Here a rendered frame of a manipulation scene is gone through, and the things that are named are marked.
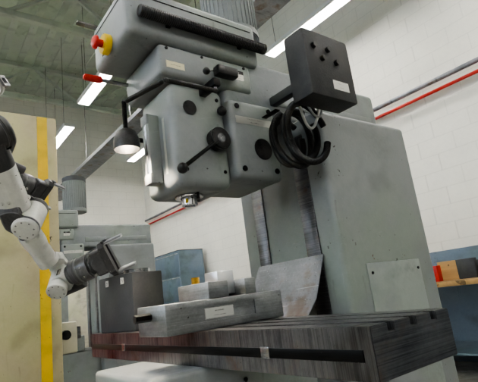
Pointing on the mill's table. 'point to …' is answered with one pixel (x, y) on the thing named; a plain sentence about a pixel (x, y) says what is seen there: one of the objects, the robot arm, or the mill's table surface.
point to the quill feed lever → (216, 140)
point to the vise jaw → (203, 291)
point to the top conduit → (199, 29)
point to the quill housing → (188, 143)
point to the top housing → (163, 37)
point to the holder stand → (128, 298)
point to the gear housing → (165, 53)
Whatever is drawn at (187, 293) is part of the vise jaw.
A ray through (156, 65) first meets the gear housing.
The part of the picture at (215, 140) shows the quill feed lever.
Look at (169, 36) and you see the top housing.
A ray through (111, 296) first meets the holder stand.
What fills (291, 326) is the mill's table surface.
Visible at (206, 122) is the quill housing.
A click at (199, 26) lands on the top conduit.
